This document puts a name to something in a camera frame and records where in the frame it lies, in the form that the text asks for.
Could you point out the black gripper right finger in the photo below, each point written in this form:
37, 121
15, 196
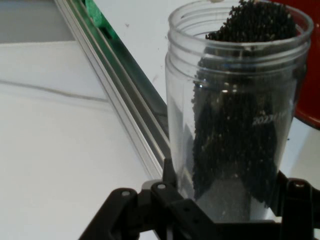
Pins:
300, 212

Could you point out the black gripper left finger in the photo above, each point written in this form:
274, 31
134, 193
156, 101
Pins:
140, 215

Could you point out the clear jar with black seeds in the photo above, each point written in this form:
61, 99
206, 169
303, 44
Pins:
225, 137

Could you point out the red bowl with black seeds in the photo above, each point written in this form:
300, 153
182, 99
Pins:
312, 75

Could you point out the green foam block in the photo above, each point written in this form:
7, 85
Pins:
96, 15

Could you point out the aluminium rail along wall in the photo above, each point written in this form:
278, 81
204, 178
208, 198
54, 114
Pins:
120, 90

